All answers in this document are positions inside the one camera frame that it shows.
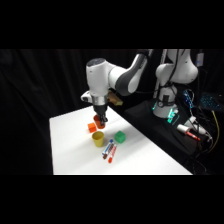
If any orange plastic cup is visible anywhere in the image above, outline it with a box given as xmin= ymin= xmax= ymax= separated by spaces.
xmin=92 ymin=114 xmax=107 ymax=131

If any red marker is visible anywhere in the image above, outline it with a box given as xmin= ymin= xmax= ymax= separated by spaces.
xmin=107 ymin=144 xmax=118 ymax=164

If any yellow cable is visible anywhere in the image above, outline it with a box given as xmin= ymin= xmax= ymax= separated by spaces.
xmin=205 ymin=109 xmax=222 ymax=155

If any blue lit keyboard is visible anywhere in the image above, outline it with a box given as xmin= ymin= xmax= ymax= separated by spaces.
xmin=199 ymin=92 xmax=224 ymax=112

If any blue cable bundle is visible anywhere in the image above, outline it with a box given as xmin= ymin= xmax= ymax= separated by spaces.
xmin=182 ymin=88 xmax=196 ymax=118

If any green lit control box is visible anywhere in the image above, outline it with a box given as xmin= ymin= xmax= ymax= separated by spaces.
xmin=166 ymin=108 xmax=180 ymax=125

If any blue capped marker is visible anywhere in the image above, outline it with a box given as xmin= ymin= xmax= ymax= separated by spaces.
xmin=101 ymin=138 xmax=115 ymax=158

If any tan wrist camera mount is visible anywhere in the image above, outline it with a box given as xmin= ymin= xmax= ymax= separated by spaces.
xmin=106 ymin=91 xmax=124 ymax=107

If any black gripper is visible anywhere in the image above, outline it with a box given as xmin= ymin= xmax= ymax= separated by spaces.
xmin=91 ymin=104 xmax=109 ymax=130

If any orange cube block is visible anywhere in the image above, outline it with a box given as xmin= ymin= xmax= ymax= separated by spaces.
xmin=87 ymin=122 xmax=98 ymax=134

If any white cylinder with red tip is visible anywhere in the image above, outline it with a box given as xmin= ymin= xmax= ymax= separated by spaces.
xmin=176 ymin=123 xmax=202 ymax=142

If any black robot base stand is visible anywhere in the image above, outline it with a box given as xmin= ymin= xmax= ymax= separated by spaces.
xmin=123 ymin=98 xmax=224 ymax=176

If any brown marker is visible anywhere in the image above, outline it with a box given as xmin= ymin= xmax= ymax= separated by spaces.
xmin=102 ymin=142 xmax=117 ymax=161

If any yellow plastic cup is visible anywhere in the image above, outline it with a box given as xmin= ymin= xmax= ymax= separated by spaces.
xmin=91 ymin=130 xmax=106 ymax=148

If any white table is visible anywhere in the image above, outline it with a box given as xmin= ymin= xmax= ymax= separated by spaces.
xmin=49 ymin=105 xmax=194 ymax=176

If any black curtain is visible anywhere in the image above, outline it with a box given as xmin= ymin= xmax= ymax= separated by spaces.
xmin=0 ymin=49 xmax=224 ymax=176

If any green cube block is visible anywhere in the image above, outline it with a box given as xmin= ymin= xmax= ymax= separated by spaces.
xmin=114 ymin=130 xmax=127 ymax=145

